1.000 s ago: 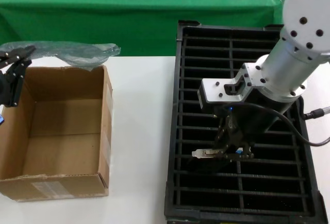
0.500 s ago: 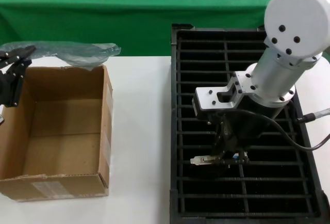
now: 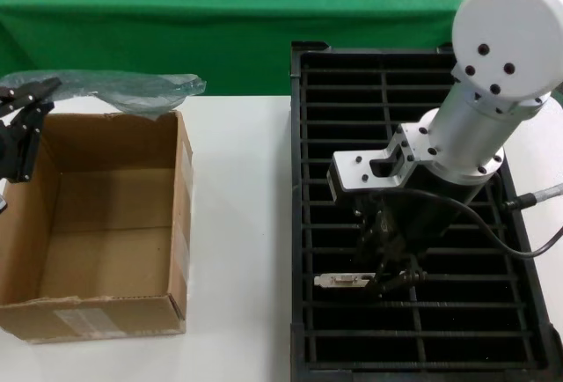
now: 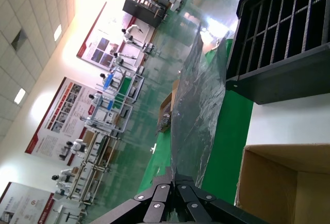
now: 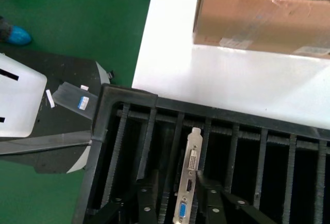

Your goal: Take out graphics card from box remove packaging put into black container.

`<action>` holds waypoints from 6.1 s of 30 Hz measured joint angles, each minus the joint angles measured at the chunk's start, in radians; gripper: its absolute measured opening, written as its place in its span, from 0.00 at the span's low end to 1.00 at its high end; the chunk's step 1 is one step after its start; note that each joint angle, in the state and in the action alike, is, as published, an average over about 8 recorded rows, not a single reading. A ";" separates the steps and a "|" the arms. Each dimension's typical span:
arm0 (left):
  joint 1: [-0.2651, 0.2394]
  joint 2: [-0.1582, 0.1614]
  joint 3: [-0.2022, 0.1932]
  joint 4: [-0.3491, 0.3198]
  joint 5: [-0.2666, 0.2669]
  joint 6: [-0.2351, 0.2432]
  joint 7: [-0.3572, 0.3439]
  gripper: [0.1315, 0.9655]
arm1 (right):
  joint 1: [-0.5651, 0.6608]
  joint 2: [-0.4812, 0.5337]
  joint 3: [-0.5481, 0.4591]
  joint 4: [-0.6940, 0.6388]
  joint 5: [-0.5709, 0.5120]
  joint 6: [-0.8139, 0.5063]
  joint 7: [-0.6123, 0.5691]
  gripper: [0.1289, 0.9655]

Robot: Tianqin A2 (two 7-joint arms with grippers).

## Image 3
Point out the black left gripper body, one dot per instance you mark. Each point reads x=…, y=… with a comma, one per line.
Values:
x=5, y=153

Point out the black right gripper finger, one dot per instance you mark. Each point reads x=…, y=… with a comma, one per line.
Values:
x=380, y=287
x=411, y=277

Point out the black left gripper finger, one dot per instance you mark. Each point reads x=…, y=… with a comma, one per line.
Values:
x=26, y=91
x=26, y=149

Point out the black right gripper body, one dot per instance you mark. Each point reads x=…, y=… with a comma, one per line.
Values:
x=409, y=223

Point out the graphics card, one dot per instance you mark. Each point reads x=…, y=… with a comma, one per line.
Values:
x=338, y=280

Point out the dark translucent antistatic bag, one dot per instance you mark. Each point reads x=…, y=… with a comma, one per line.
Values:
x=145, y=96

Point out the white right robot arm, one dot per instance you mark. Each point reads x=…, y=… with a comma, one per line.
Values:
x=506, y=25

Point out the brown open cardboard box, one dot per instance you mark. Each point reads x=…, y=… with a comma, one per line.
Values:
x=110, y=206

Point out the black slotted container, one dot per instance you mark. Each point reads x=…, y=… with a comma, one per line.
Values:
x=352, y=91

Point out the green tablecloth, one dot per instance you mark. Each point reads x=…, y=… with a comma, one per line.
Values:
x=176, y=25

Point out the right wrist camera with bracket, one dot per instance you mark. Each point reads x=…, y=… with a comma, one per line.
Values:
x=352, y=171

